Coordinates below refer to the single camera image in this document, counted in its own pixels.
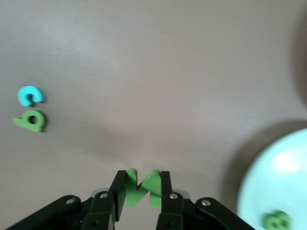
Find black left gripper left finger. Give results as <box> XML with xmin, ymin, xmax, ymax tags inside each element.
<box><xmin>4</xmin><ymin>170</ymin><xmax>127</xmax><ymax>230</ymax></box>

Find brown table cover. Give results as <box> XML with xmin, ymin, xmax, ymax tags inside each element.
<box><xmin>0</xmin><ymin>0</ymin><xmax>307</xmax><ymax>230</ymax></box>

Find green plate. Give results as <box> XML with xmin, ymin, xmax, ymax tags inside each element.
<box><xmin>236</xmin><ymin>127</ymin><xmax>307</xmax><ymax>230</ymax></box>

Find green capital letter B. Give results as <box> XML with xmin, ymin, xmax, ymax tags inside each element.
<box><xmin>261</xmin><ymin>210</ymin><xmax>294</xmax><ymax>230</ymax></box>

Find green lowercase letter p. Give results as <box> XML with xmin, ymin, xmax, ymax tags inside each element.
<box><xmin>12</xmin><ymin>109</ymin><xmax>47</xmax><ymax>133</ymax></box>

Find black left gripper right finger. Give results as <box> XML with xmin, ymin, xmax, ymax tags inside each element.
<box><xmin>155</xmin><ymin>170</ymin><xmax>257</xmax><ymax>230</ymax></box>

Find green capital letter N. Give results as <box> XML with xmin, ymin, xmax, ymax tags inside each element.
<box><xmin>124</xmin><ymin>168</ymin><xmax>162</xmax><ymax>209</ymax></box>

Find cyan letter c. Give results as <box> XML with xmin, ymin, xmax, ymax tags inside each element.
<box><xmin>17</xmin><ymin>86</ymin><xmax>47</xmax><ymax>107</ymax></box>

